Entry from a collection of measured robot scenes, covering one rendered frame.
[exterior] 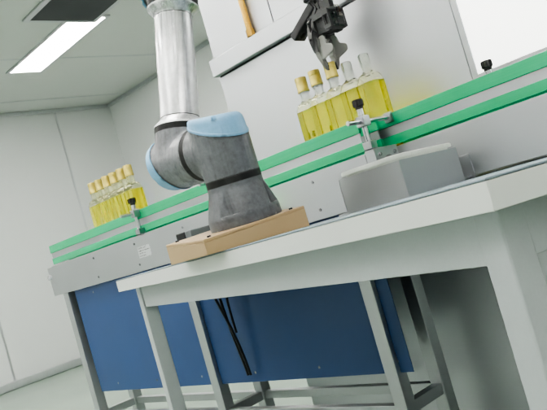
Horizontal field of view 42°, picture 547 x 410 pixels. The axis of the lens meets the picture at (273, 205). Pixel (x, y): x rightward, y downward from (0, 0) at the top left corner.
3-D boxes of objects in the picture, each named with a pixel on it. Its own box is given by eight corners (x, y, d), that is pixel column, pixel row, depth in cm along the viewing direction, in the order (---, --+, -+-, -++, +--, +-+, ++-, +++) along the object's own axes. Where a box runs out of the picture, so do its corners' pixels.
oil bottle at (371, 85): (404, 146, 187) (382, 67, 188) (392, 148, 184) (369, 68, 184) (388, 151, 192) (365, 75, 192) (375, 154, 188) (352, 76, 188)
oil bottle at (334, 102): (370, 157, 196) (348, 82, 197) (358, 160, 192) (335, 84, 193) (355, 163, 200) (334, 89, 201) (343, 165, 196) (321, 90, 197)
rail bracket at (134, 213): (147, 233, 249) (137, 196, 249) (129, 237, 244) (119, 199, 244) (141, 235, 252) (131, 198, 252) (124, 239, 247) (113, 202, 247)
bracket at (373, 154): (405, 170, 178) (398, 142, 178) (383, 175, 171) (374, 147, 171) (395, 173, 180) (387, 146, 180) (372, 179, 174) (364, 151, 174)
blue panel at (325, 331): (451, 349, 190) (405, 195, 191) (413, 372, 177) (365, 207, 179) (137, 377, 304) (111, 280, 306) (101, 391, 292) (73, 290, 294)
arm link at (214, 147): (230, 176, 138) (209, 107, 137) (188, 189, 147) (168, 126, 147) (272, 163, 146) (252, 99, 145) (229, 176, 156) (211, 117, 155)
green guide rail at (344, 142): (367, 151, 177) (358, 119, 177) (365, 151, 176) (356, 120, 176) (55, 263, 303) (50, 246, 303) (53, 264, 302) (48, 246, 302)
